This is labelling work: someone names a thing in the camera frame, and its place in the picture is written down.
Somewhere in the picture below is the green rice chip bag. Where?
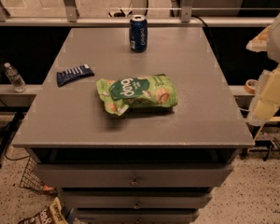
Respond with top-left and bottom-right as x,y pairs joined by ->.
96,74 -> 178,116

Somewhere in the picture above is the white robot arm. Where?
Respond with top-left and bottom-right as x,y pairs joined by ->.
246,13 -> 280,126

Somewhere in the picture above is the blue pepsi can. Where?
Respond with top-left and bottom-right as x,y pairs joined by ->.
129,15 -> 147,52

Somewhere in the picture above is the brown snack bag on floor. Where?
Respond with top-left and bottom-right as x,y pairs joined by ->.
18,197 -> 68,224

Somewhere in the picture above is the roll of masking tape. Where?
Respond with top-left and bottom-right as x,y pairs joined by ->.
245,79 -> 259,94

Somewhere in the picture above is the yellow metal stand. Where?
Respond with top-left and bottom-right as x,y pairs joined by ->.
253,117 -> 280,141

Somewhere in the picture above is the grey drawer cabinet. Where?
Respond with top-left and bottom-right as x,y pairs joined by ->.
13,28 -> 253,224

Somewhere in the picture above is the top drawer knob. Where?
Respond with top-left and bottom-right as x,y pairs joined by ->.
130,178 -> 139,187

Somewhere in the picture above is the drawer knob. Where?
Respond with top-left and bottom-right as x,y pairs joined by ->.
130,178 -> 139,187
133,203 -> 141,210

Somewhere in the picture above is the middle drawer knob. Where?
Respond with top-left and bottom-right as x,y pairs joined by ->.
133,203 -> 141,210

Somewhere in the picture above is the dark blue snack wrapper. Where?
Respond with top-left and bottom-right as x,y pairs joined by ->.
56,64 -> 94,87

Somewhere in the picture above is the black metal floor stand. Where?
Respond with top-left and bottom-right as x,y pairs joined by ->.
0,112 -> 23,169

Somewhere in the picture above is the clear plastic water bottle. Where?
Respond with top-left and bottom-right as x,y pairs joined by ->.
4,63 -> 27,92

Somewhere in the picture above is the wire mesh basket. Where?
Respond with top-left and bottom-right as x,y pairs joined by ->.
20,158 -> 58,195

